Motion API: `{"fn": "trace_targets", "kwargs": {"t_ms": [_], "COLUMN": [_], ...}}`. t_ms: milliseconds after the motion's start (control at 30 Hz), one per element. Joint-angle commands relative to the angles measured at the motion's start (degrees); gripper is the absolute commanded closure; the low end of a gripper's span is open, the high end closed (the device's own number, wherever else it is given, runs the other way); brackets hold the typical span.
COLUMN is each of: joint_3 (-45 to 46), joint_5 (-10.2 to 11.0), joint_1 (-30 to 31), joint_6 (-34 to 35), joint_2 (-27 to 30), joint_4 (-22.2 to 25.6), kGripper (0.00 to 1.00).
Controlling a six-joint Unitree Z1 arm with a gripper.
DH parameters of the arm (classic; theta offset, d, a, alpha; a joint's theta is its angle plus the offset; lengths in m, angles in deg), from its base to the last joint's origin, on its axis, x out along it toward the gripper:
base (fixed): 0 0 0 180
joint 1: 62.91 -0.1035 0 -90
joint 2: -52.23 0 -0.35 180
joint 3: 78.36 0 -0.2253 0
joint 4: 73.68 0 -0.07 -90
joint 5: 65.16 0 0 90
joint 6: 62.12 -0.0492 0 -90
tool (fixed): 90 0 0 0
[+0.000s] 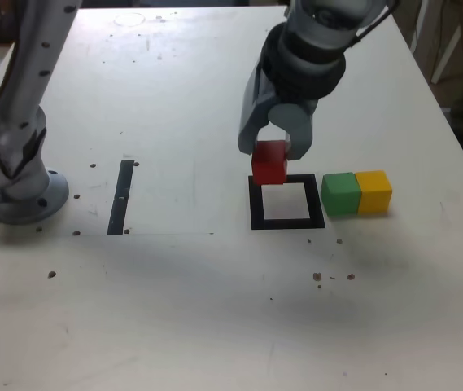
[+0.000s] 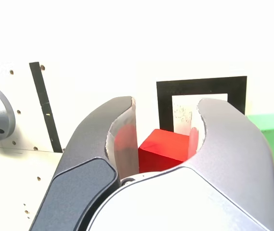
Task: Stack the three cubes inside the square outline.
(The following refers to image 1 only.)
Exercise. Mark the yellow cube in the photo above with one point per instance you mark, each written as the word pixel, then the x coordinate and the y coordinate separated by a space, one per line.
pixel 373 193

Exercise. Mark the red cube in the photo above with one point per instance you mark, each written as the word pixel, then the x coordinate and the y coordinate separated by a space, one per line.
pixel 267 171

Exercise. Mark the black tape strip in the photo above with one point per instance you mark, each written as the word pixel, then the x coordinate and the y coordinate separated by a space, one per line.
pixel 120 195

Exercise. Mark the white slanted board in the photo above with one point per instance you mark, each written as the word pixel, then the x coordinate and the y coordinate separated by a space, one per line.
pixel 444 57

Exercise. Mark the green cube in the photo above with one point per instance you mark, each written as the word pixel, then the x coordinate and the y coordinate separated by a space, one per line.
pixel 339 195

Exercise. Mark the black tape square outline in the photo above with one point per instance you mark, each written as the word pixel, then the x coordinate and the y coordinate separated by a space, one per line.
pixel 255 207

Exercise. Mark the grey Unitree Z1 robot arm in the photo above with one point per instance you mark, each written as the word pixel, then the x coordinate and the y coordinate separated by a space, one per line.
pixel 23 81

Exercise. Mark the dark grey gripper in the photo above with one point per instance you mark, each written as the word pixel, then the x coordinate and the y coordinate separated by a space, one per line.
pixel 296 99

